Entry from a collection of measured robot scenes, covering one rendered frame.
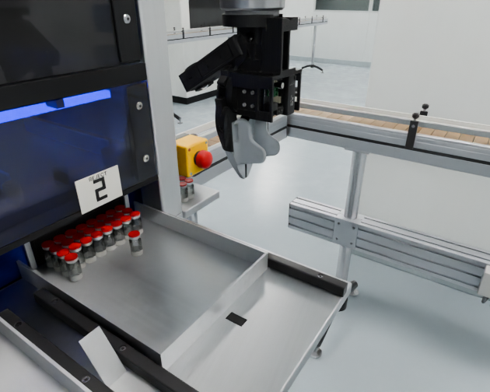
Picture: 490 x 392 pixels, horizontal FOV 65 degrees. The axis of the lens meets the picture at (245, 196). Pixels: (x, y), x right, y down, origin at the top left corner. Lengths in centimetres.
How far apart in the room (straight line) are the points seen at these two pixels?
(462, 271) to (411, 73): 88
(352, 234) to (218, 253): 89
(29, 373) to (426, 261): 126
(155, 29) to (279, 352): 56
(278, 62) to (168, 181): 43
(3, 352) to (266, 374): 36
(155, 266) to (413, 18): 153
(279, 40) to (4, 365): 54
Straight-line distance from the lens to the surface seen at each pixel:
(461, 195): 202
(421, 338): 193
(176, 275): 69
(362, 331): 187
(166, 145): 78
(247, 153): 51
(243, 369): 55
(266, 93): 47
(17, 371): 62
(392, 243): 151
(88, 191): 69
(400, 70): 192
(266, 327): 60
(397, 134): 133
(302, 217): 160
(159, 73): 75
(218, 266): 70
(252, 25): 46
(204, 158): 83
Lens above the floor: 131
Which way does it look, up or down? 27 degrees down
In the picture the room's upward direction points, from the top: straight up
